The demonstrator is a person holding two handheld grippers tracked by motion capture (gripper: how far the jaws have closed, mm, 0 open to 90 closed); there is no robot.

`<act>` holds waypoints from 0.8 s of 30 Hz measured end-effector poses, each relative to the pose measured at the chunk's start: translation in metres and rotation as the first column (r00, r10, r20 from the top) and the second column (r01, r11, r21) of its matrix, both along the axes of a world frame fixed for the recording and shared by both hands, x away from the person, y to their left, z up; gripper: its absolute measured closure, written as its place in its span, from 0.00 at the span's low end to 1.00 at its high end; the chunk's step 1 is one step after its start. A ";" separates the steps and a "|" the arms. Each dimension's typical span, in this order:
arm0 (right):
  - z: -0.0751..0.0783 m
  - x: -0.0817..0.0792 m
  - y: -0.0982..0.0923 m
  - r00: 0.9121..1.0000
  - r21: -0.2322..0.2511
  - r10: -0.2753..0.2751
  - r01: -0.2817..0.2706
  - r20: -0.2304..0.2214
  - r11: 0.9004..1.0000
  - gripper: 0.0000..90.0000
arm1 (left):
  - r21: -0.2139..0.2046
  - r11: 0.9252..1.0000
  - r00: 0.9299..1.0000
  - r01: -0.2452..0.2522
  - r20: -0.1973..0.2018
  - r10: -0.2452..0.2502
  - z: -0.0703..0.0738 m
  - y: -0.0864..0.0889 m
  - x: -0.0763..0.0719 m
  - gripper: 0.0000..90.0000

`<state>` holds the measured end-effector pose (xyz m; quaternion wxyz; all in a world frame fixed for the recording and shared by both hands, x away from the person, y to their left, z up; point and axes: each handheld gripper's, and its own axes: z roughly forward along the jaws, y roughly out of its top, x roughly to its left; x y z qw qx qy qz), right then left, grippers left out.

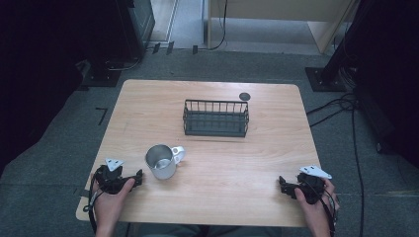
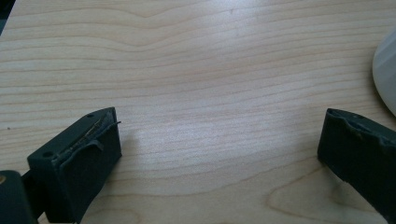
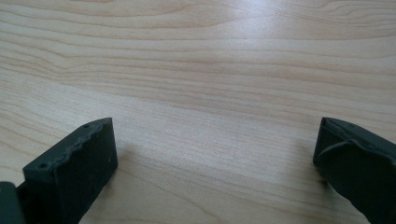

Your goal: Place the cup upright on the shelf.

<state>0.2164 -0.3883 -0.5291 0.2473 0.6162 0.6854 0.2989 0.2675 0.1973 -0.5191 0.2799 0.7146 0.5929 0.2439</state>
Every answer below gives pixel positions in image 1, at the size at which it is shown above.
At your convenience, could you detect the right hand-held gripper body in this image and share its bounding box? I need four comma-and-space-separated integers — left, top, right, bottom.
289, 164, 333, 205

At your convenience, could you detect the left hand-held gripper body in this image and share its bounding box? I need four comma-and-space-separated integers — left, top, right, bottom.
94, 157, 136, 196

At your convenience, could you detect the person's left hand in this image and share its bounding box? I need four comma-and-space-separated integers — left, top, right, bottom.
91, 178, 136, 231

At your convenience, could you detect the person's right hand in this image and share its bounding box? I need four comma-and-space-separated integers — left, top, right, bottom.
293, 178, 340, 230

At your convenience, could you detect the black floor stand base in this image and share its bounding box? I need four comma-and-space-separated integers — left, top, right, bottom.
81, 58, 124, 89

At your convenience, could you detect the black stand pole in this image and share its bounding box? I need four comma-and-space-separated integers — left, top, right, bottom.
319, 0, 365, 83

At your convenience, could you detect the black cabinet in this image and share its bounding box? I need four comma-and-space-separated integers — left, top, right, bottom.
114, 0, 156, 61

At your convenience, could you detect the light wooden desk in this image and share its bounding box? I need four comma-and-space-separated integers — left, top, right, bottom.
207, 0, 361, 55

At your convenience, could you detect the metal cup with white handle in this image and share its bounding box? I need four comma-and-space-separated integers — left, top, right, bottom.
144, 143, 187, 181

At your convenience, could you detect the right hand-held gripper cable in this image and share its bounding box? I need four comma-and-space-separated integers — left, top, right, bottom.
307, 179, 340, 237

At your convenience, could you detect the hand-held gripper cable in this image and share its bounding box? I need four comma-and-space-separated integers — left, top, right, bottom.
307, 179, 340, 237
83, 171, 101, 235

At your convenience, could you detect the left hand-held gripper cable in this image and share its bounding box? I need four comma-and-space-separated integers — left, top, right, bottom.
83, 171, 101, 235

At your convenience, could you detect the black floor cable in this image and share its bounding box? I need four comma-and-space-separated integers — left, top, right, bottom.
305, 93, 366, 237

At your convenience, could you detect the black wire basket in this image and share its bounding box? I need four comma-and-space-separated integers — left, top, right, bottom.
182, 99, 250, 138

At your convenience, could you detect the black stand base plate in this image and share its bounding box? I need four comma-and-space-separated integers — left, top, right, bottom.
304, 66, 349, 93

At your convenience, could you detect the grey floor cable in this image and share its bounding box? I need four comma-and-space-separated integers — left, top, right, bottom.
104, 56, 143, 72

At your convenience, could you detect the black hanging cable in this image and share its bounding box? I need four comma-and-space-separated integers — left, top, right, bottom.
209, 0, 229, 51

